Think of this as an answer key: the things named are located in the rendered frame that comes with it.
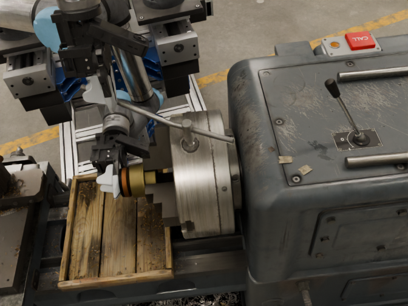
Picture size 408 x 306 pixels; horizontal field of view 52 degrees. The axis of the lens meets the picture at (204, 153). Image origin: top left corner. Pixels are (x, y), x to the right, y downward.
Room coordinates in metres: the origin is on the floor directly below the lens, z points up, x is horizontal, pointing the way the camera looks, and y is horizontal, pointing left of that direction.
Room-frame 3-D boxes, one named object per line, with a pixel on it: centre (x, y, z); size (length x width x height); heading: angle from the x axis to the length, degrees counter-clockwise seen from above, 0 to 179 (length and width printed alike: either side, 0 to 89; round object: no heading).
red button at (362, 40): (0.85, -0.43, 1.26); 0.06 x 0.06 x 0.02; 0
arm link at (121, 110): (0.89, 0.24, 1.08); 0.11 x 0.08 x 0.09; 179
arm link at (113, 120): (0.81, 0.24, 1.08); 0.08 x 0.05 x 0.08; 89
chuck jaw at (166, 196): (0.53, 0.10, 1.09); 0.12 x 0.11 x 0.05; 0
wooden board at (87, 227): (0.62, 0.27, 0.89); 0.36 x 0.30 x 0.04; 0
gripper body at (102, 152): (0.73, 0.25, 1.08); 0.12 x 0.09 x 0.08; 179
